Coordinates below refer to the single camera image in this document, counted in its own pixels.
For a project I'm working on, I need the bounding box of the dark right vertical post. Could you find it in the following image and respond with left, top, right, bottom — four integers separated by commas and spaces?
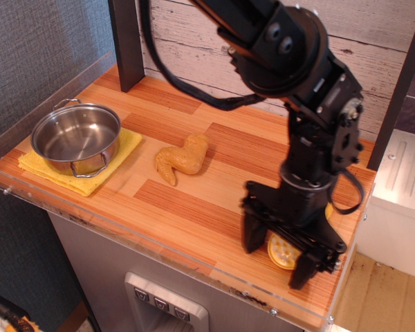
367, 0, 415, 171

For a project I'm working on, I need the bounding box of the clear acrylic table guard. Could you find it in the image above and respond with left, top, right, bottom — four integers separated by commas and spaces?
0, 51, 376, 329

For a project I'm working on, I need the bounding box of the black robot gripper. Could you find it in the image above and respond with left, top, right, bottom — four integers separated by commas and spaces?
241, 167, 347, 290

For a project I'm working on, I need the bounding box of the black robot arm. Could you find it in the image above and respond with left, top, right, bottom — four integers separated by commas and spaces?
196, 1, 363, 290

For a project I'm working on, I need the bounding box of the white cabinet at right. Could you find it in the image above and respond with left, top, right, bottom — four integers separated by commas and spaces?
356, 130, 415, 276

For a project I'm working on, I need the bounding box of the steel pot with handles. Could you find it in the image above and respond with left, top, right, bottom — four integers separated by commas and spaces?
30, 99, 122, 169

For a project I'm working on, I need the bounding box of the orange object at bottom left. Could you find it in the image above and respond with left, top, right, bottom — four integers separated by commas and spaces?
4, 313, 39, 332

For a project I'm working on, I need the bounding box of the yellow folded cloth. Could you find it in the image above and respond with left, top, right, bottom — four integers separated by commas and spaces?
18, 128, 142, 197

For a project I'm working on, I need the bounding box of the toy chicken wing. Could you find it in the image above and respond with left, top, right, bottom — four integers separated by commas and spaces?
154, 133, 209, 186

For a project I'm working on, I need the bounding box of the steel cabinet with dispenser panel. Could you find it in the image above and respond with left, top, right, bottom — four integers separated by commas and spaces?
49, 213, 299, 331

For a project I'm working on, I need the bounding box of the yellow brush with white bristles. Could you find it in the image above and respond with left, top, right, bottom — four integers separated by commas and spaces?
266, 203, 334, 271

